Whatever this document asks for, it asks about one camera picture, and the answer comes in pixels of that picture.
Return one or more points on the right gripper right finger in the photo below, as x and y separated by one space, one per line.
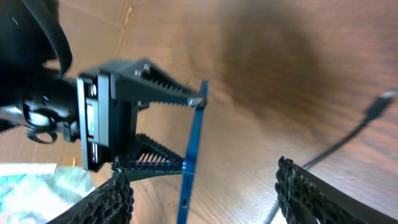
304 198

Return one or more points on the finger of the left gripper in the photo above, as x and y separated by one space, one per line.
142 80
144 158

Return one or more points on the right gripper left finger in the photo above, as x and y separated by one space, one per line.
111 202

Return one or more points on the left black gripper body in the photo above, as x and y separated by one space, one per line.
106 125

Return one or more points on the blue Galaxy smartphone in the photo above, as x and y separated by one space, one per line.
189 164

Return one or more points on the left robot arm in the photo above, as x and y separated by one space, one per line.
35 57

